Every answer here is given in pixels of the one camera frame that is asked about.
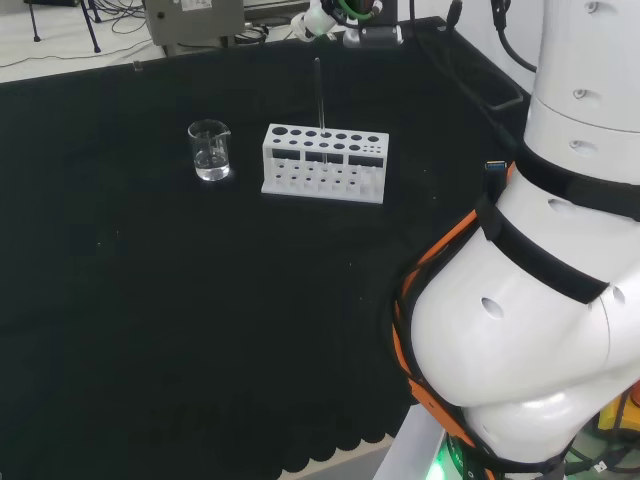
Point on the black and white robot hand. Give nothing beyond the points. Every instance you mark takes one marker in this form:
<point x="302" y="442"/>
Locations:
<point x="372" y="35"/>

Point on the clear glass rod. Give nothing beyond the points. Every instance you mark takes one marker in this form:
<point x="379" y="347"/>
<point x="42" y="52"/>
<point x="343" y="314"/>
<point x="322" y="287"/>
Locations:
<point x="318" y="90"/>

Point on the white test tube rack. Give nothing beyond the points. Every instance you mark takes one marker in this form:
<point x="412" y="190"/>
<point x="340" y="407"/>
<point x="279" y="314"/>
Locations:
<point x="325" y="197"/>

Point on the grey metal box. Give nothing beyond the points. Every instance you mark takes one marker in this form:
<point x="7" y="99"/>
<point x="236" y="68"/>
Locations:
<point x="200" y="25"/>

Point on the clear glass beaker with water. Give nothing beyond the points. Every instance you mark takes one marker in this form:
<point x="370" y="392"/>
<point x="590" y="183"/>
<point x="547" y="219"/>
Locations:
<point x="212" y="172"/>

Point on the black tripod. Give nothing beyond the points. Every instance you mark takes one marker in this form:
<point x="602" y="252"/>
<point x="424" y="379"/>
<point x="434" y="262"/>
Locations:
<point x="96" y="48"/>

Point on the black bench cloth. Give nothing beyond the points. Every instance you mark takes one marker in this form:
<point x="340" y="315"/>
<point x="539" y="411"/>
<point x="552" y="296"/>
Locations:
<point x="150" y="300"/>

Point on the yellow stop button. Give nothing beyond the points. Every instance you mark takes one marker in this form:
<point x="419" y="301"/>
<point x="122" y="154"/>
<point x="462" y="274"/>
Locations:
<point x="607" y="417"/>

